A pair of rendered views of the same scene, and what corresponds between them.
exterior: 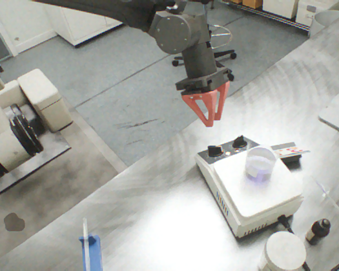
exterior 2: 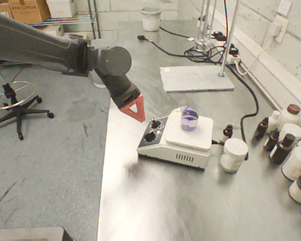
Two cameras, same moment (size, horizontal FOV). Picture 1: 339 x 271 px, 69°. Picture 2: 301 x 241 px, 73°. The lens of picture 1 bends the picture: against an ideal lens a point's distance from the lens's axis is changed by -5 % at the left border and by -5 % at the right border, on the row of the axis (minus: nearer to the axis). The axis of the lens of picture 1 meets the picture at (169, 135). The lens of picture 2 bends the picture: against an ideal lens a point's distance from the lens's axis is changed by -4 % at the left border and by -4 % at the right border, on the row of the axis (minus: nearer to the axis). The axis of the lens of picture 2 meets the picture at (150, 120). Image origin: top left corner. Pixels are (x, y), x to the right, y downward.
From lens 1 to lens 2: 0.30 m
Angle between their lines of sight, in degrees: 43
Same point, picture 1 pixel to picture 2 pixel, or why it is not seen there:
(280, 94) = not seen: hidden behind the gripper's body
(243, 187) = (191, 137)
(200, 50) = not seen: hidden behind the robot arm
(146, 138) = (19, 203)
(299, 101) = (148, 89)
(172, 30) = (117, 58)
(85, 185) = not seen: outside the picture
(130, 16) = (70, 61)
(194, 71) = (122, 87)
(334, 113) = (170, 85)
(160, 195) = (144, 190)
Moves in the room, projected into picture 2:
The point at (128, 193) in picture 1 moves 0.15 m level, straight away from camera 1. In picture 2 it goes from (123, 209) to (64, 199)
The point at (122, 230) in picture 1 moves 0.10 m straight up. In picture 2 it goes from (149, 232) to (149, 212)
